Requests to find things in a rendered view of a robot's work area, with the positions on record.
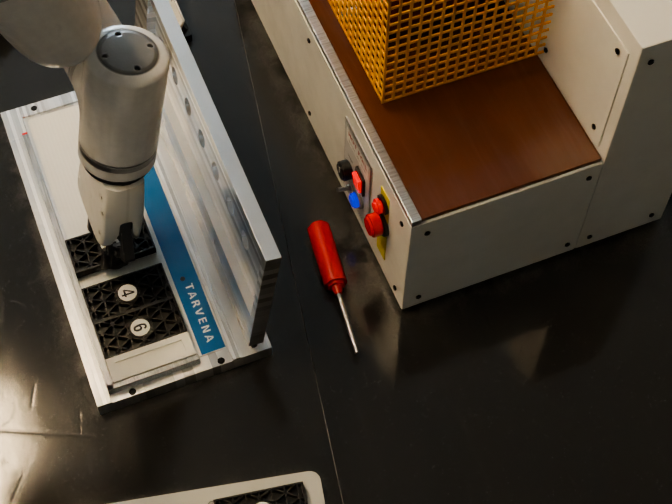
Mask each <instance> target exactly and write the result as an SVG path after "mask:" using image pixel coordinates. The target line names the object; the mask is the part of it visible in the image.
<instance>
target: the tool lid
mask: <svg viewBox="0 0 672 504"><path fill-rule="evenodd" d="M135 26H136V27H140V28H143V29H145V30H147V31H149V32H151V33H153V34H154V35H156V36H157V37H158V38H159V39H160V40H161V41H162V42H163V43H164V45H165V46H166V48H167V50H168V53H169V58H170V63H169V71H168V78H167V85H166V92H165V99H164V106H163V113H162V120H161V127H160V133H161V136H162V138H163V140H164V143H165V145H166V148H167V150H168V153H169V155H170V158H171V160H173V162H174V165H175V167H176V169H177V172H178V174H179V177H180V179H181V182H182V184H185V186H186V188H187V191H188V193H189V196H190V198H191V201H192V205H191V206H192V209H193V211H194V214H195V216H196V218H197V221H198V223H199V226H200V228H201V231H202V233H203V236H204V238H205V240H206V241H205V244H206V246H207V248H208V251H209V253H210V256H211V258H212V261H213V263H214V266H215V268H216V270H217V273H218V275H219V278H220V280H221V283H223V285H224V287H225V289H226V292H227V294H228V297H229V299H230V302H231V304H232V307H233V309H235V308H236V311H237V313H238V315H239V318H240V320H241V323H242V325H243V328H244V332H243V334H244V336H245V338H246V341H247V343H248V346H252V345H256V344H259V343H263V341H264V337H265V332H266V327H267V323H268V318H269V314H270V309H271V304H272V300H273V295H274V291H275V286H276V281H277V277H278V272H279V268H280V263H281V258H282V257H281V254H280V252H279V250H278V248H277V245H276V243H275V241H274V239H273V236H272V234H271V232H270V229H269V227H268V225H267V223H266V220H265V218H264V216H263V214H262V211H261V209H260V207H259V205H258V202H257V200H256V198H255V195H254V193H253V191H252V189H251V186H250V184H249V182H248V180H247V177H246V175H245V173H244V171H243V168H242V166H241V164H240V161H239V159H238V157H237V155H236V152H235V150H234V148H233V146H232V143H231V141H230V139H229V137H228V134H227V132H226V130H225V127H224V125H223V123H222V121H221V118H220V116H219V114H218V112H217V109H216V107H215V105H214V103H213V100H212V98H211V96H210V93H209V91H208V89H207V87H206V84H205V82H204V80H203V78H202V75H201V73H200V71H199V69H198V66H197V64H196V62H195V59H194V57H193V55H192V53H191V50H190V48H189V46H188V44H187V41H186V39H185V37H184V35H183V32H182V30H181V28H180V25H179V23H178V21H177V19H176V16H175V14H174V12H173V10H172V7H171V5H170V3H169V1H168V0H136V4H135Z"/></svg>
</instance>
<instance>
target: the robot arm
mask: <svg viewBox="0 0 672 504"><path fill-rule="evenodd" d="M0 34H1V35H2V36H3V37H4V38H5V39H6V40H7V41H8V42H9V43H10V44H11V45H12V46H13V47H14V48H15V49H16V50H17V51H19V52H20V53H21V54H22V55H24V56H25V57H26V58H28V59H29V60H31V61H33V62H35V63H37V64H39V65H42V66H46V67H50V68H64V70H65V72H66V74H67V76H68V78H69V79H70V81H71V83H72V85H73V88H74V90H75V93H76V97H77V100H78V105H79V116H80V117H79V134H78V157H79V159H80V165H79V172H78V189H79V193H80V196H81V199H82V202H83V205H84V207H85V210H86V213H87V216H88V222H87V228H88V231H89V232H92V231H93V232H94V235H95V237H96V240H97V241H98V243H99V244H101V245H102V246H106V247H104V248H103V249H102V259H101V268H102V270H108V269H113V270H115V269H120V268H122V267H123V266H126V265H128V262H132V261H135V254H134V247H133V239H132V236H133V238H135V239H137V238H138V237H139V235H140V233H141V229H142V223H143V212H144V191H145V190H144V176H145V175H146V174H147V173H148V172H149V171H150V170H151V168H152V167H153V165H154V163H155V160H156V155H157V148H158V141H159V134H160V127H161V120H162V113H163V106H164V99H165V92H166V85H167V78H168V71H169V63H170V58H169V53H168V50H167V48H166V46H165V45H164V43H163V42H162V41H161V40H160V39H159V38H158V37H157V36H156V35H154V34H153V33H151V32H149V31H147V30H145V29H143V28H140V27H136V26H131V25H122V23H121V22H120V20H119V19H118V17H117V15H116V14H115V12H114V11H113V9H112V8H111V6H110V5H109V3H108V2H107V0H0ZM116 238H120V242H117V243H113V242H114V241H115V240H116Z"/></svg>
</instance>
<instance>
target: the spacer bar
mask: <svg viewBox="0 0 672 504"><path fill-rule="evenodd" d="M194 355H196V352H195V349H194V346H193V344H192V341H191V339H190V336H189V333H188V332H184V333H181V334H178V335H176V336H173V337H170V338H167V339H164V340H161V341H158V342H155V343H152V344H149V345H146V346H143V347H141V348H138V349H135V350H132V351H129V352H126V353H123V354H120V355H117V356H114V357H111V358H109V359H106V360H105V361H106V364H107V367H108V370H109V373H110V376H111V379H112V382H113V384H114V383H116V382H119V381H122V380H125V379H128V378H131V377H134V376H137V375H139V374H142V373H145V372H148V371H151V370H154V369H157V368H160V367H163V366H165V365H168V364H171V363H174V362H177V361H180V360H183V359H186V358H188V357H191V356H194Z"/></svg>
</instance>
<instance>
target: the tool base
mask: <svg viewBox="0 0 672 504"><path fill-rule="evenodd" d="M75 105H78V100H77V97H76V93H75V91H73V92H69V93H66V94H62V95H59V96H56V97H52V98H49V99H46V100H42V101H39V102H35V103H32V104H29V105H25V106H22V107H19V108H15V109H12V110H9V111H5V112H2V113H0V114H1V117H2V120H3V123H4V126H5V129H6V132H7V135H8V138H9V141H10V144H11V147H12V150H13V153H14V156H15V159H16V162H17V165H18V168H19V171H20V174H21V177H22V180H23V183H24V186H25V189H26V192H27V195H28V198H29V202H30V205H31V208H32V211H33V214H34V217H35V220H36V223H37V226H38V229H39V232H40V235H41V238H42V241H43V244H44V247H45V250H46V253H47V256H48V259H49V262H50V265H51V268H52V271H53V274H54V277H55V280H56V283H57V286H58V289H59V292H60V295H61V298H62V301H63V305H64V308H65V311H66V314H67V317H68V320H69V323H70V326H71V329H72V332H73V335H74V338H75V341H76V344H77V347H78V350H79V353H80V356H81V359H82V362H83V365H84V368H85V371H86V374H87V377H88V380H89V383H90V386H91V389H92V392H93V395H94V398H95V401H96V404H97V408H98V410H99V413H100V415H103V414H106V413H108V412H111V411H114V410H117V409H120V408H123V407H125V406H128V405H131V404H134V403H137V402H140V401H143V400H145V399H148V398H151V397H154V396H157V395H160V394H162V393H165V392H168V391H171V390H174V389H177V388H179V387H182V386H185V385H188V384H191V383H194V382H196V381H199V380H202V379H205V378H208V377H211V376H214V375H216V374H219V373H222V372H225V371H228V370H231V369H233V368H236V367H239V366H242V365H245V364H248V363H250V362H253V361H256V360H259V359H262V358H265V357H267V356H270V355H272V346H271V343H270V341H269V339H268V336H267V334H266V332H265V337H264V341H263V343H259V344H256V345H252V346H248V343H247V341H246V338H245V336H244V334H243V332H244V328H243V325H242V323H241V320H240V318H239V315H238V313H237V311H236V308H235V309H233V307H232V304H231V302H230V299H229V297H228V294H227V292H226V289H225V287H224V285H223V283H221V280H220V278H219V275H218V273H217V270H216V268H215V266H214V263H213V261H212V258H211V256H210V253H209V251H208V248H207V246H206V244H205V241H206V240H205V238H204V236H203V233H202V231H201V228H200V226H199V223H198V221H197V218H196V216H195V214H194V211H193V209H192V206H191V205H192V201H191V198H190V196H189V193H188V191H187V188H186V186H185V184H182V182H181V179H180V177H179V174H178V172H177V169H176V167H175V165H174V162H173V160H171V158H170V155H169V153H168V150H167V148H166V145H165V143H164V140H163V138H162V136H161V133H160V134H159V141H158V148H157V155H156V160H155V163H154V165H155V167H156V170H157V172H158V175H159V177H160V180H161V182H162V185H163V187H164V190H165V192H166V195H167V197H168V200H169V202H170V205H171V207H172V210H173V212H174V215H175V217H176V220H177V222H178V225H179V227H180V230H181V232H182V235H183V237H184V240H185V242H186V245H187V247H188V250H189V252H190V255H191V257H192V260H193V262H194V265H195V267H196V270H197V273H198V275H199V278H200V280H201V283H202V285H203V288H204V290H205V293H206V295H207V298H208V300H209V303H210V305H211V308H212V310H213V313H214V315H215V318H216V320H217V323H218V325H219V328H220V330H221V333H222V335H223V338H224V340H225V343H226V347H225V348H224V349H222V350H219V351H217V352H214V353H211V354H208V355H205V356H202V357H199V359H200V363H199V364H197V365H194V366H191V367H188V368H185V369H182V370H179V371H177V372H174V373H171V374H168V375H165V376H162V377H159V378H156V379H154V380H151V381H148V382H145V383H142V384H139V385H136V386H134V387H131V388H134V389H136V394H135V395H130V394H129V390H130V389H131V388H128V389H125V390H122V391H119V392H116V393H114V394H111V395H110V394H109V391H108V388H107V386H106V383H105V380H104V377H103V374H102V371H101V368H100V365H99V362H98V359H97V356H96V353H95V350H94V347H93V344H92V341H91V338H90V335H89V332H88V329H87V326H86V323H85V320H84V317H83V314H82V311H81V308H80V305H79V303H78V300H77V297H76V294H75V291H74V288H73V285H72V282H71V279H70V276H69V273H68V270H67V267H66V264H65V261H64V258H63V255H62V252H61V249H60V246H59V243H58V240H57V237H56V234H55V231H54V228H53V225H52V222H51V220H50V217H49V214H48V211H47V208H46V205H45V202H44V199H43V196H42V193H41V190H40V187H39V184H38V181H37V178H36V175H35V172H34V169H33V166H32V163H31V160H30V157H29V154H28V151H27V148H26V145H25V142H24V139H23V137H22V133H25V132H28V135H29V138H30V141H31V144H32V147H33V150H34V153H35V156H36V159H37V162H38V165H39V168H40V170H41V173H42V176H43V179H44V182H45V185H46V188H47V191H48V194H49V197H50V200H51V203H52V206H53V209H54V212H55V215H56V217H57V220H58V223H59V226H60V229H61V232H62V235H63V238H64V241H65V240H68V238H67V235H66V232H65V229H64V226H63V223H62V221H61V218H60V215H59V212H58V209H57V206H56V203H55V200H54V197H53V194H52V191H51V188H50V186H49V183H48V180H47V177H46V174H45V171H44V168H43V165H42V162H41V159H40V156H39V153H38V150H37V148H36V145H35V142H34V139H33V136H32V133H31V130H30V127H29V124H28V121H29V120H30V119H31V118H35V117H38V116H41V115H45V114H48V113H51V112H55V111H58V110H61V109H65V108H68V107H71V106H75ZM32 106H37V110H35V111H32V110H31V107H32ZM220 357H222V358H224V359H225V362H224V363H223V364H219V363H218V359H219V358H220Z"/></svg>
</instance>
